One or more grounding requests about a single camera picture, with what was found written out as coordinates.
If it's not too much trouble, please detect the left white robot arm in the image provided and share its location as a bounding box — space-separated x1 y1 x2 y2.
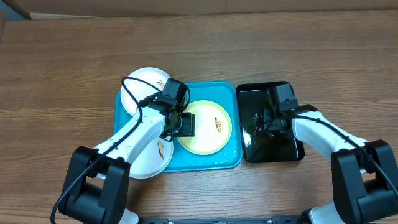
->
50 99 195 223

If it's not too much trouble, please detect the yellow-rimmed plate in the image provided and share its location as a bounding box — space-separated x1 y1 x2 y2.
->
177 100 233 155

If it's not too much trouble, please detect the white plate lower left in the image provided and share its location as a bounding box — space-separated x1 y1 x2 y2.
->
129 138 174 179

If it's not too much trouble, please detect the black water tray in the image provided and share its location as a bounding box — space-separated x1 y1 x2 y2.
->
236 81 305 164

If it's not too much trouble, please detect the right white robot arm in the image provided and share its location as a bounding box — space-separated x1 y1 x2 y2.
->
261 99 397 224

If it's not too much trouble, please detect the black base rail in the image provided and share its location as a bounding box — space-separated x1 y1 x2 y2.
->
138 215 306 224

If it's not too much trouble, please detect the brown food smear lower plate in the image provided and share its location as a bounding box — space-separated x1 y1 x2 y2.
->
157 141 164 160

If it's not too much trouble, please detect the teal plastic tray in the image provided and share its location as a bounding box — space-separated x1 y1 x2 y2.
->
114 81 243 174

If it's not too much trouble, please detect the white plate upper left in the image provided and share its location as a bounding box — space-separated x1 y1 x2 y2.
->
120 67 170 116

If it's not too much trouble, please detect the brown food smear on yellow plate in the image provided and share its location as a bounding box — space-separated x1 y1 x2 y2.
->
214 117 222 134

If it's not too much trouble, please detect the white plate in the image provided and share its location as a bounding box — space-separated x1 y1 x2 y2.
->
120 67 170 116
129 138 174 179

